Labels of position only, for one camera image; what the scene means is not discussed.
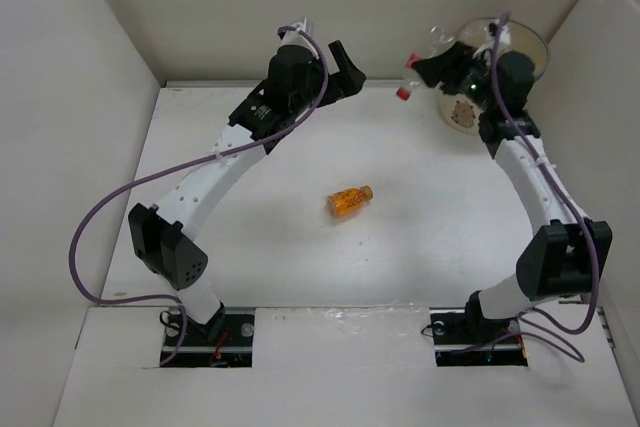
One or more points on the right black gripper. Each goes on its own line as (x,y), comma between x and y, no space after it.
(446,66)

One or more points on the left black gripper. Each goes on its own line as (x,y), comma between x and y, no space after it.
(350,78)

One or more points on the clear bottle red label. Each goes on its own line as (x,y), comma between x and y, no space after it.
(436,42)

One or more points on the orange bottle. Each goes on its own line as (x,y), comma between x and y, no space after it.
(347,202)

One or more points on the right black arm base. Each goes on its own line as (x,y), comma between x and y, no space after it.
(460,343)

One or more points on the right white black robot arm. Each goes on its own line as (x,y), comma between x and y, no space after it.
(568,250)

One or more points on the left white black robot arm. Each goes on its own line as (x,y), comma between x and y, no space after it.
(164,234)

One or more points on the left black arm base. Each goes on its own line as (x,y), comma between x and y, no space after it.
(232,347)

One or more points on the cream capybara bin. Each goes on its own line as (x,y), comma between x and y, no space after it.
(459,110)

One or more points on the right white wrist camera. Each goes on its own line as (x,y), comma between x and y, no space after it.
(500,34)

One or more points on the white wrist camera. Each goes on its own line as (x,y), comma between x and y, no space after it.
(296,33)
(500,34)

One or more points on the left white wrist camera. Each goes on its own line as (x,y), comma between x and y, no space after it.
(296,33)

